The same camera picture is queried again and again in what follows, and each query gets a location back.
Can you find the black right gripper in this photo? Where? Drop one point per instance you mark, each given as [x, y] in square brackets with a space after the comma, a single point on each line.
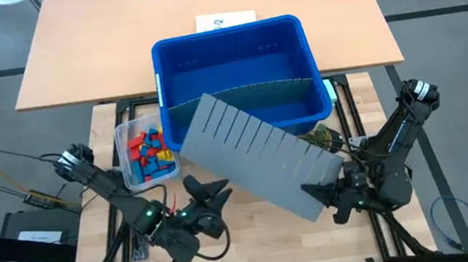
[356, 192]

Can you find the blue arch block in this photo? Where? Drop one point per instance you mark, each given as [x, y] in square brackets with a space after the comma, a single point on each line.
[152, 136]

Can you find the black circuit board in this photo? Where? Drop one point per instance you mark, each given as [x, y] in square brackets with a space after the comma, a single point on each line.
[38, 198]

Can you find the short grey slotted divider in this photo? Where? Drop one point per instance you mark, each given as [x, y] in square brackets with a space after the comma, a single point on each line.
[254, 155]

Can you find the black hex key holder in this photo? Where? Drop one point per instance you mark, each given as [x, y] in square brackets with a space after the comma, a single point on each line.
[140, 253]

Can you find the clear plastic block container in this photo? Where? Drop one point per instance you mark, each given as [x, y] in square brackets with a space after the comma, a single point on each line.
[121, 134]

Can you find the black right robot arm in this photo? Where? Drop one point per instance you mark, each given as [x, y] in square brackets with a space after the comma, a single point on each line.
[397, 148]

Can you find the yellow block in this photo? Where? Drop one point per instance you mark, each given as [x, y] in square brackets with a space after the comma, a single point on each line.
[165, 155]

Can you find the black beam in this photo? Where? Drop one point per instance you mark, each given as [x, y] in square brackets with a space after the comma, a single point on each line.
[11, 252]

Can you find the small mint green box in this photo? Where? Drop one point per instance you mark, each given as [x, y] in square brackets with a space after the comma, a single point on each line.
[330, 92]

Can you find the large blue plastic bin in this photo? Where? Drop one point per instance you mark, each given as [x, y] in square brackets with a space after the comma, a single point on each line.
[231, 61]

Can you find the white printed paper sheet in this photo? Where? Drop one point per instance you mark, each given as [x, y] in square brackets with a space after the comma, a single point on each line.
[239, 17]

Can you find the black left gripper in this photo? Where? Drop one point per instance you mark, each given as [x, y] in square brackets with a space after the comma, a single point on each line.
[203, 223]

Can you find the long grey slotted divider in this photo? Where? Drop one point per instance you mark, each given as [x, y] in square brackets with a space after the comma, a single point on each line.
[286, 92]

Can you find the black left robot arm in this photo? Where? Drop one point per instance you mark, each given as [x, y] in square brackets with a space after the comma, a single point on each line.
[104, 184]

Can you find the potted succulent plant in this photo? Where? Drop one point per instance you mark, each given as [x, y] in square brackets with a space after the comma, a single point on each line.
[319, 134]

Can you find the black flat case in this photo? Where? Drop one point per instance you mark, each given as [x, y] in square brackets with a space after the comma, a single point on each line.
[12, 220]

